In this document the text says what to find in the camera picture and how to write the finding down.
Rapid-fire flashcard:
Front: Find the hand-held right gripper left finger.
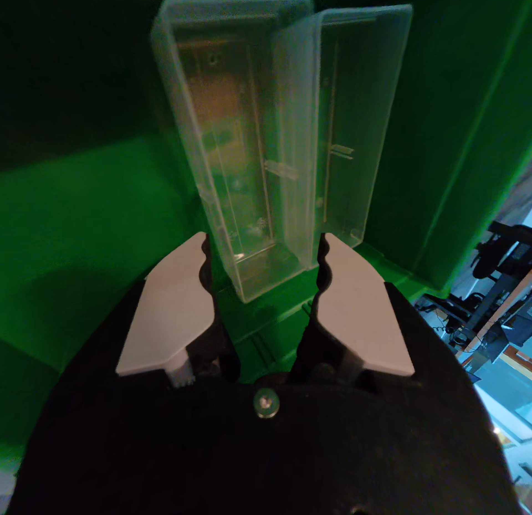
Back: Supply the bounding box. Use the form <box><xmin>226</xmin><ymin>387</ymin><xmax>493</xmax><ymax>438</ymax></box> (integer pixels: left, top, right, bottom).
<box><xmin>115</xmin><ymin>231</ymin><xmax>216</xmax><ymax>388</ymax></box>

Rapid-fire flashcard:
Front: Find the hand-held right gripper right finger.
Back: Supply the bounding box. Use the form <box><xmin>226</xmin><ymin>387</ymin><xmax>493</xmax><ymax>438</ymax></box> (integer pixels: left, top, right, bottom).
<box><xmin>312</xmin><ymin>232</ymin><xmax>416</xmax><ymax>378</ymax></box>

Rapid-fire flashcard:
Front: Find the green plastic bin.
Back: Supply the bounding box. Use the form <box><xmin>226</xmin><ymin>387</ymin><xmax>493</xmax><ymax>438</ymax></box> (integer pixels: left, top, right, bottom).
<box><xmin>0</xmin><ymin>0</ymin><xmax>532</xmax><ymax>455</ymax></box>

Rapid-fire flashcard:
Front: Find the clear plastic drawer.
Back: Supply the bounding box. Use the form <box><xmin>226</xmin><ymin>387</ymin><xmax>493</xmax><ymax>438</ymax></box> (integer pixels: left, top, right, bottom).
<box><xmin>150</xmin><ymin>0</ymin><xmax>317</xmax><ymax>304</ymax></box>
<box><xmin>272</xmin><ymin>4</ymin><xmax>415</xmax><ymax>271</ymax></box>

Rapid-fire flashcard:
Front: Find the dark desk orange edge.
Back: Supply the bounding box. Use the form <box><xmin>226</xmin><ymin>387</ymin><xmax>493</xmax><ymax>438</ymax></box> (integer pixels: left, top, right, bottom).
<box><xmin>459</xmin><ymin>270</ymin><xmax>532</xmax><ymax>364</ymax></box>

